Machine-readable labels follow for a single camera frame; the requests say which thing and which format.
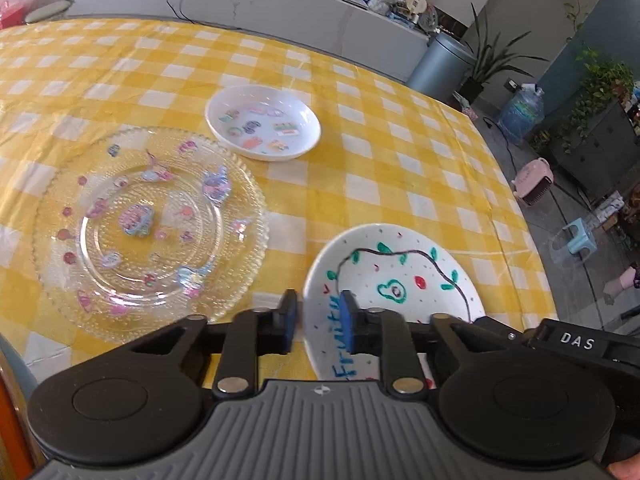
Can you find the clear glass plate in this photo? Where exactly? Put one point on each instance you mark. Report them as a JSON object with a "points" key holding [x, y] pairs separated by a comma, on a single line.
{"points": [[150, 230]]}

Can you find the dark grey cabinet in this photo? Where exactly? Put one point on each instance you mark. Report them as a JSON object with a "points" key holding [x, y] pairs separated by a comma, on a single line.
{"points": [[595, 155]]}

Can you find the pink space heater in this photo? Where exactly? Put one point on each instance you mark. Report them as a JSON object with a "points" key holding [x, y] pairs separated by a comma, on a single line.
{"points": [[532, 180]]}

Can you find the small white sticker plate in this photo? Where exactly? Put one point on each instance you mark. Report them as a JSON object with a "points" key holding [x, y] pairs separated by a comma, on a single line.
{"points": [[262, 125]]}

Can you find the yellow checked tablecloth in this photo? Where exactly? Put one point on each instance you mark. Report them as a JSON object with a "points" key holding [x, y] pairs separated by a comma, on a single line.
{"points": [[375, 160]]}

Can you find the person's right hand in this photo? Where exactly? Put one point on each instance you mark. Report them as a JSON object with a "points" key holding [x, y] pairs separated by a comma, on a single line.
{"points": [[627, 471]]}

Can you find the white fruit-painted plate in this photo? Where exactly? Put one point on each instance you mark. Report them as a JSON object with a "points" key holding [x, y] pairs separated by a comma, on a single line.
{"points": [[400, 270]]}

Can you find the grey-blue trash bin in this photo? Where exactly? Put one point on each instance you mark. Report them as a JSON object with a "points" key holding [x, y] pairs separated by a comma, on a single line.
{"points": [[437, 67]]}

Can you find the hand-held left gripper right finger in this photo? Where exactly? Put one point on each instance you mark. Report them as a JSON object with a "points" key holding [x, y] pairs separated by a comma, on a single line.
{"points": [[349, 327]]}

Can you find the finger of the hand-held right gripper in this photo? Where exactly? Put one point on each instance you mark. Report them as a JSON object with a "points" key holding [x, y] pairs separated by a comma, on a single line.
{"points": [[505, 332]]}

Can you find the pink storage box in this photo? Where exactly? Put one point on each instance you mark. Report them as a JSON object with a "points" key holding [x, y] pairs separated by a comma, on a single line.
{"points": [[10, 16]]}

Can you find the white marble tv console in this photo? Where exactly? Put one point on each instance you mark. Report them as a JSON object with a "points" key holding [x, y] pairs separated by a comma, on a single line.
{"points": [[275, 15]]}

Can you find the tall-leaf potted plant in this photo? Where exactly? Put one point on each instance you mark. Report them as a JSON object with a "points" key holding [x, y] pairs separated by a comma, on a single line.
{"points": [[487, 60]]}

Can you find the green trailing vine plant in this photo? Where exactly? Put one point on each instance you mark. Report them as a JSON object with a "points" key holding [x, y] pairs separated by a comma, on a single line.
{"points": [[600, 90]]}

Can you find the small blue plastic stool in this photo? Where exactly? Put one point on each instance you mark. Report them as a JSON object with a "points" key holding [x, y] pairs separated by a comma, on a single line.
{"points": [[575, 232]]}

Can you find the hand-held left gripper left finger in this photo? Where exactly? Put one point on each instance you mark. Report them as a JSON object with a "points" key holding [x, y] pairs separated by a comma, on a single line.
{"points": [[289, 325]]}

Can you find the blue water jug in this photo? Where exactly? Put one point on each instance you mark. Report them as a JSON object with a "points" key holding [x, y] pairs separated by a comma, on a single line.
{"points": [[520, 112]]}

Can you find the grey round stool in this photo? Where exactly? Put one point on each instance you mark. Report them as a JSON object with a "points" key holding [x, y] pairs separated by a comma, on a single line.
{"points": [[47, 4]]}

